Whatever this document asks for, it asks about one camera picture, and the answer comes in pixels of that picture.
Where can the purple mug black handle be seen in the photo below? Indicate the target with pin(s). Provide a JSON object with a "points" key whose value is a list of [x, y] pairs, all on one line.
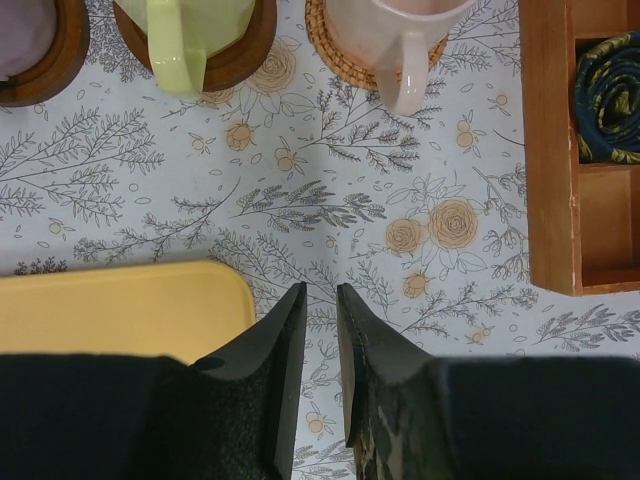
{"points": [[27, 31]]}

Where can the woven tan coaster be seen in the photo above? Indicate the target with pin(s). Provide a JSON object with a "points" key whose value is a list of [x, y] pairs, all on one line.
{"points": [[347, 67]]}

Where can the pink mug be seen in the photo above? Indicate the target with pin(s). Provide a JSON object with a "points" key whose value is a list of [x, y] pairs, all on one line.
{"points": [[392, 39]]}

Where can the orange compartment organizer box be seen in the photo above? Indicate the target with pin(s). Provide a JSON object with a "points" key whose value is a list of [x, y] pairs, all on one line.
{"points": [[583, 218]]}

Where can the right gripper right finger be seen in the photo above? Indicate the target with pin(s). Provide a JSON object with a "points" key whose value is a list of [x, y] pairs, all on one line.
{"points": [[392, 416]]}

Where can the dark brown coaster bottom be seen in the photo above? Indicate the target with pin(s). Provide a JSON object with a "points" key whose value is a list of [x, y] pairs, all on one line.
{"points": [[226, 68]]}

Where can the black folded item left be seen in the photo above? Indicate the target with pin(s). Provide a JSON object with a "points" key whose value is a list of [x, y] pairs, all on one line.
{"points": [[606, 101]]}

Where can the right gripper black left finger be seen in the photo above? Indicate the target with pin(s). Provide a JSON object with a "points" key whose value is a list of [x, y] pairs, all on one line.
{"points": [[252, 413]]}

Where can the yellow plastic tray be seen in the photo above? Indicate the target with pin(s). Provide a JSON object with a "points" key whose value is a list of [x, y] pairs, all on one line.
{"points": [[184, 310]]}

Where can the dark brown coaster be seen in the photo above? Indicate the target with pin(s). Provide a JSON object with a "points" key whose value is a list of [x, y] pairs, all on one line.
{"points": [[226, 68], [59, 66]]}

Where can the white mug green handle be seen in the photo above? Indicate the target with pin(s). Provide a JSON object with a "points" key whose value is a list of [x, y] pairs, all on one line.
{"points": [[182, 35]]}

